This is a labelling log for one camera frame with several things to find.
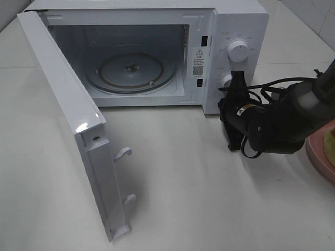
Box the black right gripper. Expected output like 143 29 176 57
218 71 264 152

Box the white bread lettuce sandwich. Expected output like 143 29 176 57
323 129 334 165

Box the pink round plate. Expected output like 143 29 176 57
306 120 334 184

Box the glass microwave turntable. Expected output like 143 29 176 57
84 44 180 94

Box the white microwave oven body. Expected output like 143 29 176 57
22 1 269 114

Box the white upper power knob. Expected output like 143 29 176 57
227 39 250 63

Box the white microwave door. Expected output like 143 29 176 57
17 11 136 242

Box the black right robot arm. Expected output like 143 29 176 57
218 63 334 159

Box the white lower timer knob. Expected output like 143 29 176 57
219 74 232 88

